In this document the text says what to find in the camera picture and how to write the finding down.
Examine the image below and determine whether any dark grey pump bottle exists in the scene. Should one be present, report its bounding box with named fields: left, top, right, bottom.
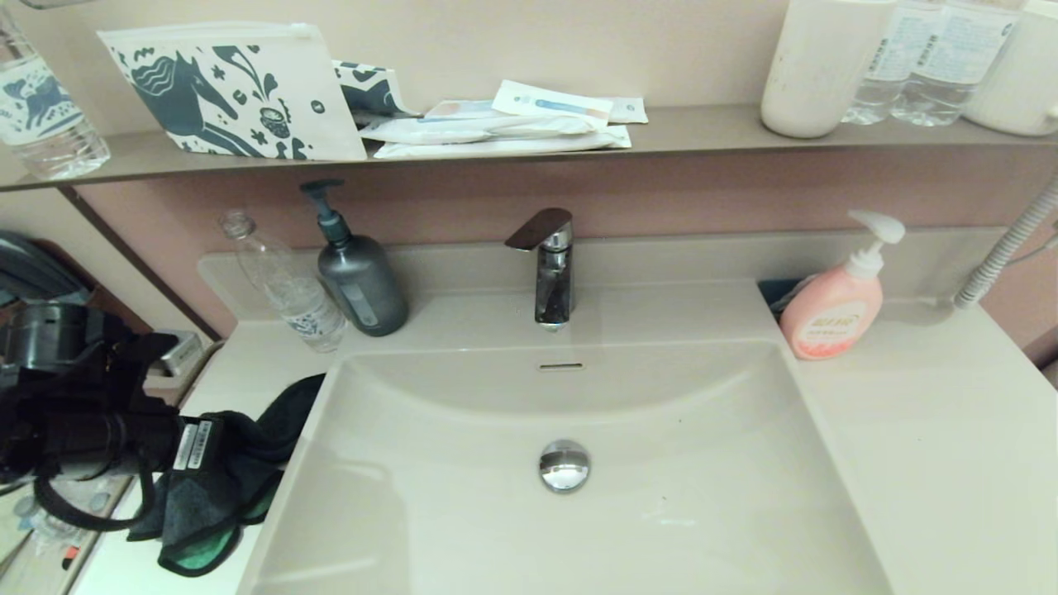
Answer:
left=299, top=179, right=409, bottom=337

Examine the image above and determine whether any pink soap pump bottle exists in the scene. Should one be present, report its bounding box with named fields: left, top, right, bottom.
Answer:
left=779, top=209, right=906, bottom=360

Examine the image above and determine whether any clear water bottle blue print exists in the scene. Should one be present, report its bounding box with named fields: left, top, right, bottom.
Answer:
left=0, top=8, right=112, bottom=181

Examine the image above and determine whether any plastic wrapped bottle pack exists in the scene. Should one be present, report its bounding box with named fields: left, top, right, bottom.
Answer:
left=12, top=479, right=133, bottom=573

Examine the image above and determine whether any white ceramic sink basin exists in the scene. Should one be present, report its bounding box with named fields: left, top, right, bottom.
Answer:
left=248, top=340, right=894, bottom=595

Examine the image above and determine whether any white corrugated hose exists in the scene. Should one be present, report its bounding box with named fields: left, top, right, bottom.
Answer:
left=953, top=174, right=1058, bottom=311

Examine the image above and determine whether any large horse print pouch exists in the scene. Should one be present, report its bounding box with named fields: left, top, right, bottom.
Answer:
left=98, top=22, right=368, bottom=161

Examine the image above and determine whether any plain white cup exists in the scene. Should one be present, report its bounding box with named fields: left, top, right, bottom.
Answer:
left=760, top=0, right=898, bottom=139

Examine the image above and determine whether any brown fabric holder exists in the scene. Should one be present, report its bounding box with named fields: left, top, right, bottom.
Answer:
left=33, top=240, right=158, bottom=336

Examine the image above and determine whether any white sachet peach print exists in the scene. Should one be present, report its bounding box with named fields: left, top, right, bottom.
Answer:
left=426, top=100, right=499, bottom=121

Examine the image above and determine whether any clear water bottle white label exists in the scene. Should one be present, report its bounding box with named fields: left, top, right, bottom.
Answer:
left=891, top=0, right=1022, bottom=127
left=843, top=0, right=918, bottom=125

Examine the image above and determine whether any white sachet blue stripe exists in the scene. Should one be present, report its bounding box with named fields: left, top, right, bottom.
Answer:
left=492, top=80, right=614, bottom=129

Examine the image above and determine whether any small blue print pouch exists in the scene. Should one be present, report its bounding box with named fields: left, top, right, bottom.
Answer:
left=332, top=60, right=418, bottom=118

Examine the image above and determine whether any white ribbed mug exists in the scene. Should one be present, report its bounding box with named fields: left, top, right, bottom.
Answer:
left=965, top=0, right=1058, bottom=137

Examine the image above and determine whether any black hair dryer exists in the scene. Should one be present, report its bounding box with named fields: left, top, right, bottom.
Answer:
left=0, top=231, right=92, bottom=304

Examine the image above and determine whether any dark blue packet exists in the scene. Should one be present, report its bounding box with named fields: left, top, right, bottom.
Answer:
left=759, top=278, right=819, bottom=319

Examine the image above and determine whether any dark grey terry towel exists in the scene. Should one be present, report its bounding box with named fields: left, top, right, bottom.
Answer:
left=128, top=374, right=327, bottom=578

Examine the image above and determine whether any long white sachet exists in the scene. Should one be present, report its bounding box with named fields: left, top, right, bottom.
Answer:
left=374, top=126, right=631, bottom=159
left=360, top=116, right=596, bottom=145

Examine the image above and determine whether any chrome drain stopper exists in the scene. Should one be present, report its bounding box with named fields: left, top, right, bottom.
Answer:
left=539, top=439, right=591, bottom=494

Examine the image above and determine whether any beige wall shelf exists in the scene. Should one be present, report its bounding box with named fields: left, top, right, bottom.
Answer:
left=0, top=103, right=1058, bottom=193

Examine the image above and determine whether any chrome faucet brown lever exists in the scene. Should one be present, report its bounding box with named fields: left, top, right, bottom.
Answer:
left=505, top=207, right=575, bottom=331

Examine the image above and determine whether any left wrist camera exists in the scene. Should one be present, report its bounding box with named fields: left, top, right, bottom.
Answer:
left=145, top=331, right=204, bottom=389

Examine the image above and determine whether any empty clear plastic bottle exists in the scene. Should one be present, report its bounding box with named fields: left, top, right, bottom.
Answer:
left=220, top=210, right=348, bottom=353

